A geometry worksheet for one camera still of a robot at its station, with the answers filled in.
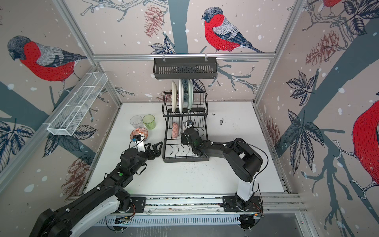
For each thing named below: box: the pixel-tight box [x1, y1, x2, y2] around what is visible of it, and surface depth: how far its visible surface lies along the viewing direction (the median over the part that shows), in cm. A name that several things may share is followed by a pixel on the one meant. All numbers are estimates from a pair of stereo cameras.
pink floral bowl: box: [172, 121, 180, 139], surface depth 94 cm
